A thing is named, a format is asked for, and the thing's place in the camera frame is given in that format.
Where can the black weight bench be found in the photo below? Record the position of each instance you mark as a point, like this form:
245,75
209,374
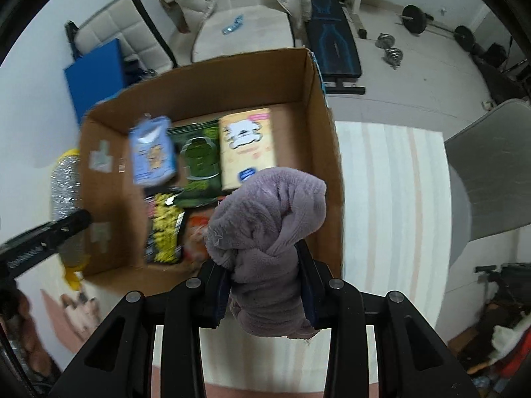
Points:
332,37

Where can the red snack packet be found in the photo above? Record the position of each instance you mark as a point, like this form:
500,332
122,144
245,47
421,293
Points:
195,236

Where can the black yellow wipes packet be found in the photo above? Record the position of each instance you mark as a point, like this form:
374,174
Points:
164,228

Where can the grey chair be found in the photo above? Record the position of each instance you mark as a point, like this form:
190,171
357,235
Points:
489,153

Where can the cream tissue packet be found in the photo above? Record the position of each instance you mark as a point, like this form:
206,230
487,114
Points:
247,145

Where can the small blue packet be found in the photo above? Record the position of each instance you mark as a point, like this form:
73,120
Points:
232,25

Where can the white quilted folding chair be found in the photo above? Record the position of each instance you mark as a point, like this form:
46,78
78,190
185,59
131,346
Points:
112,25

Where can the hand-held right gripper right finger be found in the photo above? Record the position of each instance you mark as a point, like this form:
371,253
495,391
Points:
306,294

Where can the blue tissue packet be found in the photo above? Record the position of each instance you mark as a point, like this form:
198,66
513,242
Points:
151,153

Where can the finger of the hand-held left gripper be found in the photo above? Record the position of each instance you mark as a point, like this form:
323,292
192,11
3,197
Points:
45,236

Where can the printed cardboard box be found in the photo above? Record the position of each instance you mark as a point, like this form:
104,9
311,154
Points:
319,153

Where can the white upholstered chair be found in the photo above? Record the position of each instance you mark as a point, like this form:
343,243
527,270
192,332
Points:
249,29

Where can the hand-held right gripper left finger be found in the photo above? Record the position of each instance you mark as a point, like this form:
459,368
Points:
218,294

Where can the blue board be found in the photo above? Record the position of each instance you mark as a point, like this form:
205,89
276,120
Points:
95,74

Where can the chrome dumbbell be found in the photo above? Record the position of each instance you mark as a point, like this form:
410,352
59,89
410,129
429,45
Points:
394,57
383,40

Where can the green snack packet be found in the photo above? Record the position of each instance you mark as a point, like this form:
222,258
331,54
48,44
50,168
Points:
199,161

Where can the person's left hand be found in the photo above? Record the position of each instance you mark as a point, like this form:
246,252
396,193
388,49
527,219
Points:
29,327

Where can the black exercise machine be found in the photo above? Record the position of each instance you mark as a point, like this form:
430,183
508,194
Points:
510,83

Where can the yellow silver snack packet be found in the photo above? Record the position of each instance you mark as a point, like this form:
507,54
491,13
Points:
64,182

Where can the short black barbell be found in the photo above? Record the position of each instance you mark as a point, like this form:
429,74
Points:
415,18

